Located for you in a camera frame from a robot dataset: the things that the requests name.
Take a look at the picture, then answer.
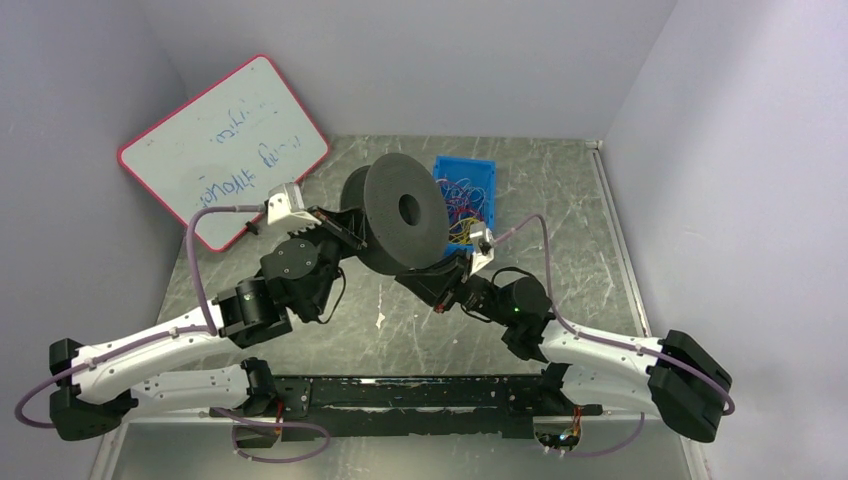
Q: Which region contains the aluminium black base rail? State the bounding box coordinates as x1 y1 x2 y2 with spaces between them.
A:
109 374 694 442

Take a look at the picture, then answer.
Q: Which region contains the pink framed whiteboard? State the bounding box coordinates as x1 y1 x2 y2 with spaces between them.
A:
117 55 330 224

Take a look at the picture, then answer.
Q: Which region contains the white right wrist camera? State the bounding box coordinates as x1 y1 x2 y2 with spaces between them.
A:
469 222 495 275

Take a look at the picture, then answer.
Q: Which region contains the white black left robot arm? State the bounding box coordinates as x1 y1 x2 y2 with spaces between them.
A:
49 207 367 441

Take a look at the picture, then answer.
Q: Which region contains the yellow wire bundle in bin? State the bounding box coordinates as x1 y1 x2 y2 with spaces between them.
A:
449 215 485 246

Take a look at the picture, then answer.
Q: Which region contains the grey perforated cable spool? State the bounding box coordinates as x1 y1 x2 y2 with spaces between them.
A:
340 153 449 275

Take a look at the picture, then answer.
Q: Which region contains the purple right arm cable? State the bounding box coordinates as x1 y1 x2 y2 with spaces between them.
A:
490 213 737 460

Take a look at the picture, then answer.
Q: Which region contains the red wire tangle in bin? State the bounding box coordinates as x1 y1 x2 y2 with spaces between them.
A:
437 175 492 223

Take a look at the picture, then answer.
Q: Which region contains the blue plastic bin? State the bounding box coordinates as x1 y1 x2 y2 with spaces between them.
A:
432 155 496 256

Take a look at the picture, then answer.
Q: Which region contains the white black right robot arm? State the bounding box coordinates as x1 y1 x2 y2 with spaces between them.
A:
395 255 732 443

